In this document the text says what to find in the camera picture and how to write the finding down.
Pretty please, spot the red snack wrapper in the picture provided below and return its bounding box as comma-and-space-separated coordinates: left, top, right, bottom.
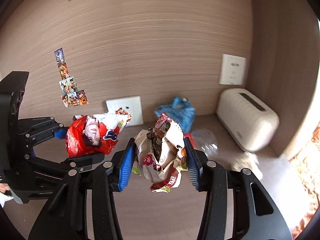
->
66, 108, 132, 158

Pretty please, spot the clear plastic bottle orange label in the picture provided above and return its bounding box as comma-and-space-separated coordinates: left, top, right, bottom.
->
185, 129, 218, 160

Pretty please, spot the red white wrapper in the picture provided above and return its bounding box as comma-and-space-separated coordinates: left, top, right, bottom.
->
132, 113, 188, 193

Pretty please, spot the person's left hand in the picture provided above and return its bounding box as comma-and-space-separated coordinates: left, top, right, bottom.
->
0, 183, 10, 194

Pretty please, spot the cartoon sticker strip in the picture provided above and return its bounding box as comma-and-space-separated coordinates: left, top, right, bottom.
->
54, 48, 89, 108

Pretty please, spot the small crumpled paper ball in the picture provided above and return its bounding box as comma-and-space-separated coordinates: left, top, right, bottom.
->
231, 152, 263, 180

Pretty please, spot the white tissue box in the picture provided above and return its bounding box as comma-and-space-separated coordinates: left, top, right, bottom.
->
216, 88, 279, 153

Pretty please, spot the blue snack bag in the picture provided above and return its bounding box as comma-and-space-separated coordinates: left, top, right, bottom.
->
154, 97, 196, 133

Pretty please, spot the lower white wall socket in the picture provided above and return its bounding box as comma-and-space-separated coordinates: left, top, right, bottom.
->
106, 96, 144, 126

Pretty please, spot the white wall socket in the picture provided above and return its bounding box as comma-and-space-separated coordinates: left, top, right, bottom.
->
106, 96, 144, 126
219, 54, 246, 86

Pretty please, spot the upper white wall socket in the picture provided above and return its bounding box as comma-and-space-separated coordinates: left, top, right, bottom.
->
219, 54, 246, 86

